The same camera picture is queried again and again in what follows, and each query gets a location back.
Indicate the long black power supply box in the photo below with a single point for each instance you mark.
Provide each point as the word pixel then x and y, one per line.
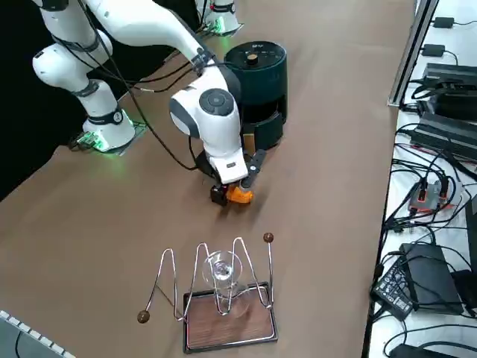
pixel 447 132

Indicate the orange grey hub device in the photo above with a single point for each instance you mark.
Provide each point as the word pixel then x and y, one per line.
pixel 425 199

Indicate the small black power adapter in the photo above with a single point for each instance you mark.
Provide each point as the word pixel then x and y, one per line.
pixel 444 22
pixel 434 50

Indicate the black labelled power adapter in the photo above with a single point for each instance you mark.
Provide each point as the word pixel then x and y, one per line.
pixel 393 291

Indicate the flat black adapter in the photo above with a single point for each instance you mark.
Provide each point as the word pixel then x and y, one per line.
pixel 410 352

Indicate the yellow corn cob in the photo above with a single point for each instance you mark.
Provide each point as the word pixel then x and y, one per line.
pixel 242 197

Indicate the metal mounting plate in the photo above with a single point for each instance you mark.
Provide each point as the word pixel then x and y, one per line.
pixel 139 127

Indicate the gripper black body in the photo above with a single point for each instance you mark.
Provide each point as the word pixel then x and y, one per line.
pixel 205 166

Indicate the wooden tray with black rim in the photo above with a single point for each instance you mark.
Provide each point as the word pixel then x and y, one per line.
pixel 231 332

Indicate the green air fryer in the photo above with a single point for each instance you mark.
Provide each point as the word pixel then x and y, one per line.
pixel 261 78

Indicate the aluminium profile bar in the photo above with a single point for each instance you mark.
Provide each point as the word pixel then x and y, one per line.
pixel 413 56

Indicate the large black power brick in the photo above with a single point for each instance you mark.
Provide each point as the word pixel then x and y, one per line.
pixel 432 276

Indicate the clear stemmed glass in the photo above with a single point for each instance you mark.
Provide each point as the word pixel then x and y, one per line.
pixel 223 276

